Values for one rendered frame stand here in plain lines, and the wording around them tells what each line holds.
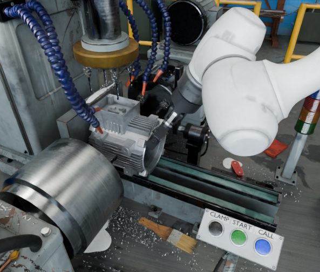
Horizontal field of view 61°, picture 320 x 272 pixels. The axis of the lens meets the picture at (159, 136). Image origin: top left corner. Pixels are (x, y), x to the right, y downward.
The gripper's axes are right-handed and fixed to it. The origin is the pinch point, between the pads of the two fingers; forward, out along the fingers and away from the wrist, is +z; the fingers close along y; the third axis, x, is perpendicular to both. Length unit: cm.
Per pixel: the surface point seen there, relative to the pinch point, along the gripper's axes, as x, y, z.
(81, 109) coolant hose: -17.8, 14.3, -7.0
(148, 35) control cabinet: -101, -293, 140
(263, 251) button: 31.5, 19.4, -14.0
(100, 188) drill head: -2.8, 22.4, 1.4
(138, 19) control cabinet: -123, -291, 129
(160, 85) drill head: -11.0, -26.8, 2.9
